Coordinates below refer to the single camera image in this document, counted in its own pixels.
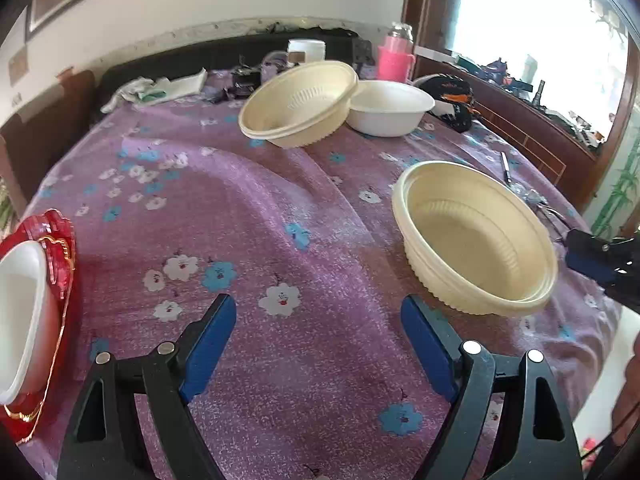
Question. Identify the black stand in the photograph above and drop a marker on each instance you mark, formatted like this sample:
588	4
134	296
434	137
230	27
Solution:
362	52

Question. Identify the red scalloped plate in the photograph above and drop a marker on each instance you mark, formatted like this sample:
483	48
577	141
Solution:
62	280

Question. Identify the purple floral tablecloth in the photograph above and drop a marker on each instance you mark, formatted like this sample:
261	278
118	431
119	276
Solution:
250	210

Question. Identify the brown wooden cabinet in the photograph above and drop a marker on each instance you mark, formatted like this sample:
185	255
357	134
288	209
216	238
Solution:
525	125

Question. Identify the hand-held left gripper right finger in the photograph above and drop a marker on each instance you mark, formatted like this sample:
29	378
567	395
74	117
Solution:
427	347

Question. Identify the black sofa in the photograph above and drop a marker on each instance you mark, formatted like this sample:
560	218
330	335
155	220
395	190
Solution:
165	60

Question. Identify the pink plastic jug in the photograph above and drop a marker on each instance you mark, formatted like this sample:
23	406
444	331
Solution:
395	62

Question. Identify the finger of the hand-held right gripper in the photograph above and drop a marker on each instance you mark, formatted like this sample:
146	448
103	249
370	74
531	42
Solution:
590	262

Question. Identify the white bowl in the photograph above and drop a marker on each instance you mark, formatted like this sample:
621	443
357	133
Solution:
390	115
20	320

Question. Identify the metal tool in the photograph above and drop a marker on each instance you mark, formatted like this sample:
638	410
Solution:
505	167

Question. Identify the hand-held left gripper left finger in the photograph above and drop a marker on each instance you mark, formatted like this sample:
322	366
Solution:
207	350

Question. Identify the white towel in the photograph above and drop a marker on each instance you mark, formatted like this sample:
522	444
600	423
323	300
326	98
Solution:
131	89

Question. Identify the black battery box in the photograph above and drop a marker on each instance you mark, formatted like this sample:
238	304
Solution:
245	82

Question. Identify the brown armchair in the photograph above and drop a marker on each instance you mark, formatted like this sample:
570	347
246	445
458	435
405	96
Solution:
45	120

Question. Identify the white plastic container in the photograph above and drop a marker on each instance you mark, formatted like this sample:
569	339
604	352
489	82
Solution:
307	50

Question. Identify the bamboo print curtain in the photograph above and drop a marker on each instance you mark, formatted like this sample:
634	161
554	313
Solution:
622	185

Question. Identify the bunch of keys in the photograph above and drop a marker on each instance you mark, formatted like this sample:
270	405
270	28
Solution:
542	207

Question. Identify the cream plastic bowl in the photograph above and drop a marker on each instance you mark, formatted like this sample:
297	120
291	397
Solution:
315	135
425	270
475	240
300	95

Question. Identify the white folded cloth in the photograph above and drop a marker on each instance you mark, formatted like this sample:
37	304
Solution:
187	82

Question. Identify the person's right forearm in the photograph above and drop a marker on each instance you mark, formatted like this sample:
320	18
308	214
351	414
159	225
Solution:
631	400

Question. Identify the green cloth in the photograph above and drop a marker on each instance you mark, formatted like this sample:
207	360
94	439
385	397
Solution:
155	94

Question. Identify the small wall frame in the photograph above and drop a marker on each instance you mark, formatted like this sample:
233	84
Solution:
17	67

